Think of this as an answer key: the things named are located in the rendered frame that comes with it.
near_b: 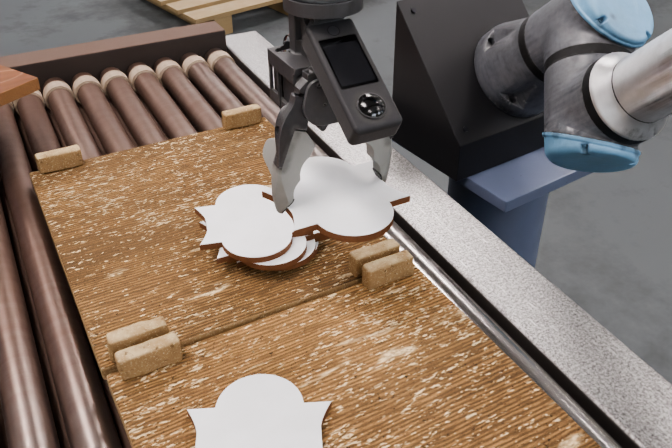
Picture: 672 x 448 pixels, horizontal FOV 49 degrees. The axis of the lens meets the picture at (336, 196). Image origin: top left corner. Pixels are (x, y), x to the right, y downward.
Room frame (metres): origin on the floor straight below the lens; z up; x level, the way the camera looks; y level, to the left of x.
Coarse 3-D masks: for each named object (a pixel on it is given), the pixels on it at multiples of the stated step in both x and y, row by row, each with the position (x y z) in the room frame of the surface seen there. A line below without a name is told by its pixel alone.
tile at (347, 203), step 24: (312, 168) 0.66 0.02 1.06; (336, 168) 0.66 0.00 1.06; (360, 168) 0.66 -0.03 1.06; (264, 192) 0.61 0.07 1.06; (312, 192) 0.61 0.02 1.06; (336, 192) 0.61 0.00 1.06; (360, 192) 0.61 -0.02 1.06; (384, 192) 0.61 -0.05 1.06; (312, 216) 0.57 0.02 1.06; (336, 216) 0.57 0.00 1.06; (360, 216) 0.57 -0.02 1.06; (384, 216) 0.57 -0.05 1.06; (360, 240) 0.54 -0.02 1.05
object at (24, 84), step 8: (0, 72) 0.95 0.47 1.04; (8, 72) 0.95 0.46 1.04; (16, 72) 0.95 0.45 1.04; (0, 80) 0.92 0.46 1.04; (8, 80) 0.92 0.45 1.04; (16, 80) 0.92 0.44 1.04; (24, 80) 0.92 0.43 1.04; (32, 80) 0.93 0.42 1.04; (0, 88) 0.90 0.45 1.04; (8, 88) 0.90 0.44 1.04; (16, 88) 0.90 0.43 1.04; (24, 88) 0.91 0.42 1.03; (32, 88) 0.92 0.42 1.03; (0, 96) 0.88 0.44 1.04; (8, 96) 0.89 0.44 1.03; (16, 96) 0.90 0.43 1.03; (0, 104) 0.88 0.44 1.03
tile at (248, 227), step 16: (224, 192) 0.75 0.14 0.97; (240, 192) 0.75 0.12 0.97; (256, 192) 0.75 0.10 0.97; (208, 208) 0.72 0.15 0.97; (224, 208) 0.72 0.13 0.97; (240, 208) 0.72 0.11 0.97; (256, 208) 0.72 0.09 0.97; (272, 208) 0.72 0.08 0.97; (208, 224) 0.68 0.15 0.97; (224, 224) 0.68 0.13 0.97; (240, 224) 0.68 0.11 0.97; (256, 224) 0.68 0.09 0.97; (272, 224) 0.68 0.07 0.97; (288, 224) 0.68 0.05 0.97; (208, 240) 0.65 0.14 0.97; (224, 240) 0.65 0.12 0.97; (240, 240) 0.65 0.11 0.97; (256, 240) 0.65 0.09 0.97; (272, 240) 0.65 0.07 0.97; (288, 240) 0.65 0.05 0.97; (240, 256) 0.63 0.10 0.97; (256, 256) 0.62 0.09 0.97; (272, 256) 0.63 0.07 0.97
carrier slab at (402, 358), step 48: (384, 288) 0.61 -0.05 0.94; (432, 288) 0.61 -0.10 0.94; (240, 336) 0.54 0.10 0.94; (288, 336) 0.54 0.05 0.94; (336, 336) 0.54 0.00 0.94; (384, 336) 0.54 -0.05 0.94; (432, 336) 0.54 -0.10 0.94; (480, 336) 0.54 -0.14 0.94; (144, 384) 0.47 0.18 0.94; (192, 384) 0.47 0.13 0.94; (336, 384) 0.47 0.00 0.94; (384, 384) 0.47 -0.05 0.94; (432, 384) 0.47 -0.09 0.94; (480, 384) 0.47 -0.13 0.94; (528, 384) 0.47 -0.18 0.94; (144, 432) 0.42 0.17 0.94; (192, 432) 0.42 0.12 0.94; (336, 432) 0.42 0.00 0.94; (384, 432) 0.42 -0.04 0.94; (432, 432) 0.42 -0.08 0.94; (480, 432) 0.42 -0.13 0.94; (528, 432) 0.42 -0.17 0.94; (576, 432) 0.42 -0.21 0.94
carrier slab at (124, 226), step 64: (256, 128) 0.98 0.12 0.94; (64, 192) 0.80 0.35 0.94; (128, 192) 0.80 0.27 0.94; (192, 192) 0.80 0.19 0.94; (64, 256) 0.67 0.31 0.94; (128, 256) 0.67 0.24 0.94; (192, 256) 0.67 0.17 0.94; (320, 256) 0.67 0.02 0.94; (128, 320) 0.56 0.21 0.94; (192, 320) 0.56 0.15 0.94; (256, 320) 0.57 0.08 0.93
